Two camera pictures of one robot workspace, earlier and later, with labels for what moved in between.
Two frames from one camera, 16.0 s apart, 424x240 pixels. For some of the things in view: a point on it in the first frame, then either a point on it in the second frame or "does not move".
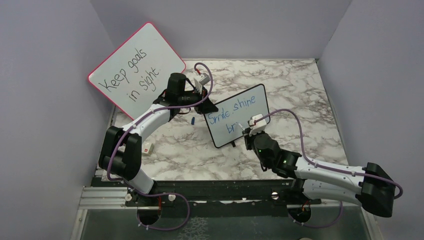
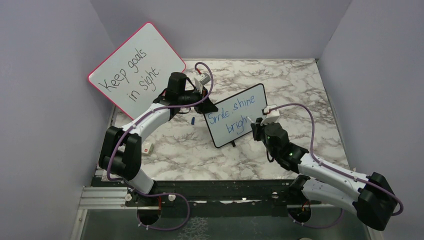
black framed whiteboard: x=240 y=108 does not move
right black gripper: x=248 y=138 → x=257 y=128
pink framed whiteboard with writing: x=138 y=72 does not move
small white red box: x=147 y=148 does not move
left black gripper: x=205 y=107 does not move
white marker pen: x=241 y=126 → x=251 y=121
